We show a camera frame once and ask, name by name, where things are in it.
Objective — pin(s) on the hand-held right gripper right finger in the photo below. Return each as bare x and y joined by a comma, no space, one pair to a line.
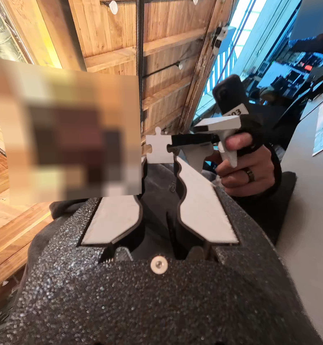
207,215

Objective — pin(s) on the person's left hand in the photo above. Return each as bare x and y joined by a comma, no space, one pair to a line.
261,167

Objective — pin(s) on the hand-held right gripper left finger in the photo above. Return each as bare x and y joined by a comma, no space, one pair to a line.
115,221

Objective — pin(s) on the white ceiling device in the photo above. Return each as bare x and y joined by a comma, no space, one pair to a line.
219,36

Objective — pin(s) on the white-backed puzzle piece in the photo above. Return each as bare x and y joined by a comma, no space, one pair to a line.
158,147

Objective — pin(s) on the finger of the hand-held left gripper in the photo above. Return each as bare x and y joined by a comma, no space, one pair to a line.
197,159
220,124

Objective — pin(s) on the grey sweater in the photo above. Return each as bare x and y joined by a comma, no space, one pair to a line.
158,194

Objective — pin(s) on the silver ventilation duct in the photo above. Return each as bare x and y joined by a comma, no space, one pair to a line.
2,29

